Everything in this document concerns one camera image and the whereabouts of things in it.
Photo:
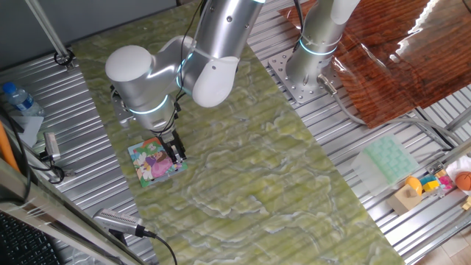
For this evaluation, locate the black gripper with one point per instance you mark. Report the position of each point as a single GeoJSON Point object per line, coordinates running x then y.
{"type": "Point", "coordinates": [169, 140]}

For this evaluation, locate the aluminium frame bar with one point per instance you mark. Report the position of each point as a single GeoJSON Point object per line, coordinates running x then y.
{"type": "Point", "coordinates": [458, 149]}

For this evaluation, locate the wrist camera with grey bracket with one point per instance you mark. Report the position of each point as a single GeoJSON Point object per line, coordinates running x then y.
{"type": "Point", "coordinates": [119, 110]}

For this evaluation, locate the white cloth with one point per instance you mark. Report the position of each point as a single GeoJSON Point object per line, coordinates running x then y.
{"type": "Point", "coordinates": [460, 163]}

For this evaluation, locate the blue cap water bottle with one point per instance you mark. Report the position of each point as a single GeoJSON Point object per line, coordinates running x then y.
{"type": "Point", "coordinates": [22, 101]}

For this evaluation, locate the aluminium frame beam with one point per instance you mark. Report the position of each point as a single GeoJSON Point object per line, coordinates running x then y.
{"type": "Point", "coordinates": [66, 228]}

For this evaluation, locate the orange toy egg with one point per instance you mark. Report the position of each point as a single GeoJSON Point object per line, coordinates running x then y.
{"type": "Point", "coordinates": [415, 184]}

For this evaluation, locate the blue toy block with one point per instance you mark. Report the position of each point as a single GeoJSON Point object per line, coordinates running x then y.
{"type": "Point", "coordinates": [428, 179]}

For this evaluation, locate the pink toy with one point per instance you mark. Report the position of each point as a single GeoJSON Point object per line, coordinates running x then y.
{"type": "Point", "coordinates": [445, 182]}

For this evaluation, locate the silver depth camera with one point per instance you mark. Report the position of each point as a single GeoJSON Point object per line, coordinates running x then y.
{"type": "Point", "coordinates": [51, 145]}
{"type": "Point", "coordinates": [116, 221]}

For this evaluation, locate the wooden cube block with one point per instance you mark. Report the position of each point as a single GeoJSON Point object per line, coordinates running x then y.
{"type": "Point", "coordinates": [403, 200]}

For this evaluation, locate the black keyboard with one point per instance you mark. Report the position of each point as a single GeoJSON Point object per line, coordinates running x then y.
{"type": "Point", "coordinates": [25, 243]}

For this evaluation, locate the green plastic grid tray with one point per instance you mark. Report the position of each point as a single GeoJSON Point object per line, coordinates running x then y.
{"type": "Point", "coordinates": [386, 162]}

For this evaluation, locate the brown wood grain sheet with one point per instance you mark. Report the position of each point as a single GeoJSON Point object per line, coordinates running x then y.
{"type": "Point", "coordinates": [404, 55]}

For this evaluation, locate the white paper card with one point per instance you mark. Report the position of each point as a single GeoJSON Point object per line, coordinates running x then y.
{"type": "Point", "coordinates": [29, 129]}

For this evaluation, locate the green marble pattern mat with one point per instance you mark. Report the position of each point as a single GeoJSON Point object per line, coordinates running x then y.
{"type": "Point", "coordinates": [257, 184]}

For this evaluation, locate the yellow toy block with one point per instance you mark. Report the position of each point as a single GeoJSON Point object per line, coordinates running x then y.
{"type": "Point", "coordinates": [431, 186]}

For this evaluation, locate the butterfly girl puzzle board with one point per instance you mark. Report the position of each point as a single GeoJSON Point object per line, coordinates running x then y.
{"type": "Point", "coordinates": [156, 165]}

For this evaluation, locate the aluminium pole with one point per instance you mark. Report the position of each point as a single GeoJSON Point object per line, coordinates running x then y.
{"type": "Point", "coordinates": [46, 25]}

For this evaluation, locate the small yellow wooden block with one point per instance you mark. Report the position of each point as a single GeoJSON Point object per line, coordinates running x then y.
{"type": "Point", "coordinates": [467, 203]}

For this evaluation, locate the silver robot mounting plate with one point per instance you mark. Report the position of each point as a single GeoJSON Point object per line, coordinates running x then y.
{"type": "Point", "coordinates": [283, 73]}

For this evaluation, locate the orange bar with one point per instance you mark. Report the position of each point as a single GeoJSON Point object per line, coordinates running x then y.
{"type": "Point", "coordinates": [6, 147]}

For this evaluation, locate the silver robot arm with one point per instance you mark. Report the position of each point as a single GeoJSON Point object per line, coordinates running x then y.
{"type": "Point", "coordinates": [140, 81]}

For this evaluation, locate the orange toy basketball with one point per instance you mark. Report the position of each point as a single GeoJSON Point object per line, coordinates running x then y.
{"type": "Point", "coordinates": [464, 181]}

